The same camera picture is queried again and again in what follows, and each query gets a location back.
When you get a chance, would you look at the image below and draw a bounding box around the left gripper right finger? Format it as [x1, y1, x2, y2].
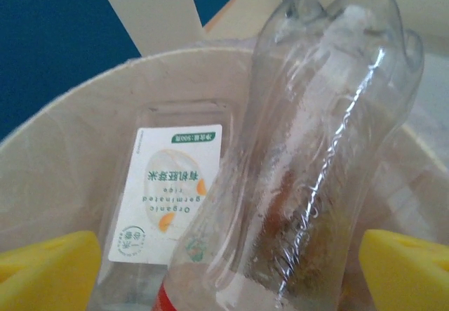
[358, 229, 449, 311]

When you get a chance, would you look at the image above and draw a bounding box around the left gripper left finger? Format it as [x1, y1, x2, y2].
[0, 230, 103, 311]

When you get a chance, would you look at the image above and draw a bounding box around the clear box with rice label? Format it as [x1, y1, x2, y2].
[91, 100, 239, 311]

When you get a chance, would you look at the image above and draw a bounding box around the red label cola bottle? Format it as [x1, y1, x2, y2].
[150, 0, 425, 311]

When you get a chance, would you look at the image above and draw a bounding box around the white round waste bin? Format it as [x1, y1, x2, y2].
[0, 40, 449, 311]

